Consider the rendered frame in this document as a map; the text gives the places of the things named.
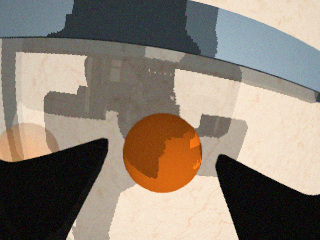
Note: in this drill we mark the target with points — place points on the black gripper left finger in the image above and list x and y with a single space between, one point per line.
41 197

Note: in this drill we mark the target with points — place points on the low clear corner walls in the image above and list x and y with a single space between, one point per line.
11 112

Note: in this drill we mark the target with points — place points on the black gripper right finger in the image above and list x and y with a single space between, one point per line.
262 208

